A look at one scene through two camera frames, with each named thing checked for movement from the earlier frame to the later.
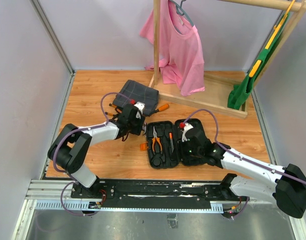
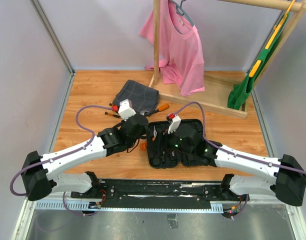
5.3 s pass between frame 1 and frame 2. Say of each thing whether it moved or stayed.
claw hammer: moved
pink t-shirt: stayed
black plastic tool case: stayed
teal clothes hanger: stayed
